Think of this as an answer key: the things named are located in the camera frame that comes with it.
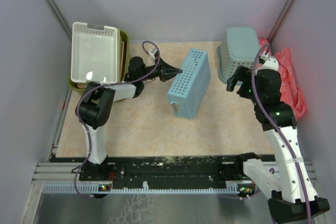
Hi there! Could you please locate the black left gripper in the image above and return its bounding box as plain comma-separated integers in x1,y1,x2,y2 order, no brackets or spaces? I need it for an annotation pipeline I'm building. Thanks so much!
139,56,183,82

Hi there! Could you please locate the light blue perforated bin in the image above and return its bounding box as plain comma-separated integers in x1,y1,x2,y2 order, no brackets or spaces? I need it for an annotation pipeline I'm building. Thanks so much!
167,48,211,119

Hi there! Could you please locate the pale green perforated basket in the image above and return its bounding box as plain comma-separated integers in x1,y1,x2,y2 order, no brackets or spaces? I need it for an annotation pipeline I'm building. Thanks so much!
217,26,260,83

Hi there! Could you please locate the white plastic bin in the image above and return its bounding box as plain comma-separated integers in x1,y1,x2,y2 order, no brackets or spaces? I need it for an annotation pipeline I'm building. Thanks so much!
70,22,121,84

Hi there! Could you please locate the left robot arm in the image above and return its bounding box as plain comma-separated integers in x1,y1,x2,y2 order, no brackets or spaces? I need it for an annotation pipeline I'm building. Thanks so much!
75,57,183,180

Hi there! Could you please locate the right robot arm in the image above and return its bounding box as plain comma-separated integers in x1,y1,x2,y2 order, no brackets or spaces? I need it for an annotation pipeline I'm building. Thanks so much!
226,66,330,223

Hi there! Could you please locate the olive green tub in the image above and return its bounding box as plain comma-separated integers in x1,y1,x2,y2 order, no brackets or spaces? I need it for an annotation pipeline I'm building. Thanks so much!
67,30,131,94

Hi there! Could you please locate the red plastic bag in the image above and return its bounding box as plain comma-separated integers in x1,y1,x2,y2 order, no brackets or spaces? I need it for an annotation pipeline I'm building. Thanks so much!
270,48,308,121

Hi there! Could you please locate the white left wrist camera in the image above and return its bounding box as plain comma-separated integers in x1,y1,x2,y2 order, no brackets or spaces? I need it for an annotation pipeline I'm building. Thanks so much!
149,48,159,60

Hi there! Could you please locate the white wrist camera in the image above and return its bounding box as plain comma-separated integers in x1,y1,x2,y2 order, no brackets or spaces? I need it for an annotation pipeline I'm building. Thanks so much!
149,48,159,60
257,54,279,71

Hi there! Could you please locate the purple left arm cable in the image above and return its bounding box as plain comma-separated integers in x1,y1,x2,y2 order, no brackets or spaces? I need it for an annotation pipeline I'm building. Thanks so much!
73,40,161,200

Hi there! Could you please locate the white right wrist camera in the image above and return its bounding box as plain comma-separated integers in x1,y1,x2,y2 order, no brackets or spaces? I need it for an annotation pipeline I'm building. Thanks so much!
257,54,279,71

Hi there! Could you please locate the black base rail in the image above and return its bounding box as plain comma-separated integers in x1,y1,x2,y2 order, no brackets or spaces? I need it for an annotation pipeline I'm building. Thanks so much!
79,154,248,189

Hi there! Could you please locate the white slotted cable duct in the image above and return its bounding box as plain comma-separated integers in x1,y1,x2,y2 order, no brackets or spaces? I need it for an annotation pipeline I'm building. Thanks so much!
41,181,257,194

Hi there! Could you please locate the aluminium frame rail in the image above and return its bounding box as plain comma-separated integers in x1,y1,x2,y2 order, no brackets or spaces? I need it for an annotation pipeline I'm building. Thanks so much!
32,163,80,183

